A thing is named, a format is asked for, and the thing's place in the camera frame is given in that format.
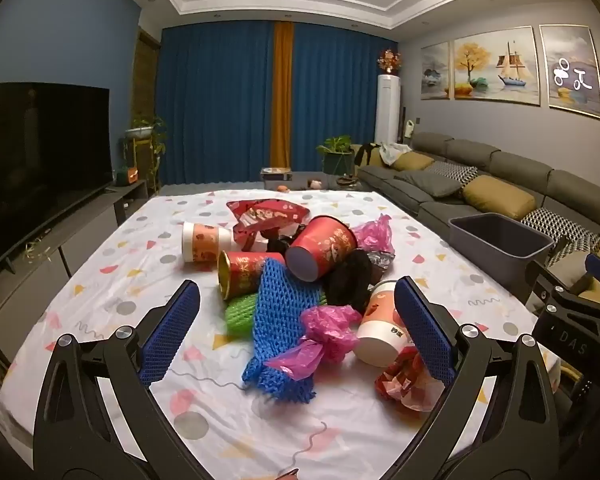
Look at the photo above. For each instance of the blue curtain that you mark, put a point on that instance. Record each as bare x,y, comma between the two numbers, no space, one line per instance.
215,110
340,105

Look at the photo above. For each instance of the black cloth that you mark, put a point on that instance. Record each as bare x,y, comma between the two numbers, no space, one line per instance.
367,154

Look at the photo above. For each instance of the red translucent plastic wrapper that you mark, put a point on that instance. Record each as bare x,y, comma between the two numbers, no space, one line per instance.
265,217

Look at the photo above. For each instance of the potted plant green pot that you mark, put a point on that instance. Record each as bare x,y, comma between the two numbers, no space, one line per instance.
336,157

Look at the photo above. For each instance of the large grey pillow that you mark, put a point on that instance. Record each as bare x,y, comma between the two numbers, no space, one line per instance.
570,270

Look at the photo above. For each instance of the wide sailboat painting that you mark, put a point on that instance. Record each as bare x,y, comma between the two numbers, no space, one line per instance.
495,67

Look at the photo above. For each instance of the red white plastic bag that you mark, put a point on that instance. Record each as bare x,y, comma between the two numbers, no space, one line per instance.
405,385

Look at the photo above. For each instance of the orange curtain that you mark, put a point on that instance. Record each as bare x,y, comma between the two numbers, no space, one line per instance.
282,100

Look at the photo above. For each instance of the small mustard pillow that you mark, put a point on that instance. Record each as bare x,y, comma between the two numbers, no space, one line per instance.
412,161

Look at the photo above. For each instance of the trailing plant on stand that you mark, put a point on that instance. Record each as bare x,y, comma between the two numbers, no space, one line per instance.
145,132

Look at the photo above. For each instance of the framed lake painting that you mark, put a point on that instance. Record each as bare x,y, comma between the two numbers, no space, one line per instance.
572,70

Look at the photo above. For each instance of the brown tea tray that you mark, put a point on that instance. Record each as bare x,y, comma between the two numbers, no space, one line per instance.
349,181

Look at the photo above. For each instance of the pink plastic bag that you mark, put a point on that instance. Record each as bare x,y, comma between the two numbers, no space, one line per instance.
375,235
330,330

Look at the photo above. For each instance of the grey television cabinet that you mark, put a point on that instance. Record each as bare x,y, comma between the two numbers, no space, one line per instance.
87,230

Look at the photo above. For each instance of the red paper bucket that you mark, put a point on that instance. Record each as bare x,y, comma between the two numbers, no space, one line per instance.
325,245

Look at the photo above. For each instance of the red cylindrical can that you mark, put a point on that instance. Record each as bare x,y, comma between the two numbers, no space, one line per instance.
247,272

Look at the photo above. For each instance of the white cloth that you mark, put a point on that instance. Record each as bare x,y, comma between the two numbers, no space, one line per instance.
395,152

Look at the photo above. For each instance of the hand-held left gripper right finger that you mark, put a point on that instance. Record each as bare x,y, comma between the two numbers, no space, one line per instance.
422,330

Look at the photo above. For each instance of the blue foam net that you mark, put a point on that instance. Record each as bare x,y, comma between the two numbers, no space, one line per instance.
282,300

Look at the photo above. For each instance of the flat printed box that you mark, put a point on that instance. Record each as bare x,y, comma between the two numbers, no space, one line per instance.
276,172

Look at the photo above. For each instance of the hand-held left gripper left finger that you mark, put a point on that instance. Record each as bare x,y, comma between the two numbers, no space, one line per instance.
172,330

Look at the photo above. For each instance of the black television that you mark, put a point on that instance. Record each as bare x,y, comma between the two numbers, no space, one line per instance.
40,160

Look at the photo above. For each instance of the silver foil wrapper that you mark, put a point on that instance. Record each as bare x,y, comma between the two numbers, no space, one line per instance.
382,260

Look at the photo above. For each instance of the pink figurine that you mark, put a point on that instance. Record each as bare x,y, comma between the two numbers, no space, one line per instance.
315,183

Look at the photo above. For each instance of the grey plastic bin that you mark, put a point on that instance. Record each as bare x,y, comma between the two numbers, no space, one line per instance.
500,245

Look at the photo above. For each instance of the houndstooth pillow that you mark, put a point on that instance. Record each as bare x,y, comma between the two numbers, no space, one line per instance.
587,242
550,222
460,172

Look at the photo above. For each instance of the printed white tablecloth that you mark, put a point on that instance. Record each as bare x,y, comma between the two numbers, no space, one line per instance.
130,270

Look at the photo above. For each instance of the flat grey pillow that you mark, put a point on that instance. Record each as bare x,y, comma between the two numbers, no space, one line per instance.
427,184

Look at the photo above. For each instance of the white red paper cup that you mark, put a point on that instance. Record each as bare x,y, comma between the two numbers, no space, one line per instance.
205,242
380,325

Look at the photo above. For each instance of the dark grey coffee table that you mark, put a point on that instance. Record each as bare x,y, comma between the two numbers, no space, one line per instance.
220,186

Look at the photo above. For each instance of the white jug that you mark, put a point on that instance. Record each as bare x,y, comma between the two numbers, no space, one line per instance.
409,127

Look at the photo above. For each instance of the black plastic bag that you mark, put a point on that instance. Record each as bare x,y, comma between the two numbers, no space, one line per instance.
277,244

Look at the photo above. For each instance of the large mustard pillow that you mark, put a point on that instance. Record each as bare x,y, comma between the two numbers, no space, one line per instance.
500,197

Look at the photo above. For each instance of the green foam net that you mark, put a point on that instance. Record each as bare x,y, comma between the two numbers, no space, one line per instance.
240,312

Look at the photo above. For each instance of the white standing air conditioner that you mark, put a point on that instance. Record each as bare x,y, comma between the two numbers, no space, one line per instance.
387,110

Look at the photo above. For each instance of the small landscape painting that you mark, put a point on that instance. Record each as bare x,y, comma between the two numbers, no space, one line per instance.
435,72

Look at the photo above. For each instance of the grey sectional sofa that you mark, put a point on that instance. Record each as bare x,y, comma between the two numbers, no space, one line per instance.
510,160

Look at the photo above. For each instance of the orange flower arrangement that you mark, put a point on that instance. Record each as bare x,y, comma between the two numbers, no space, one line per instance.
390,61

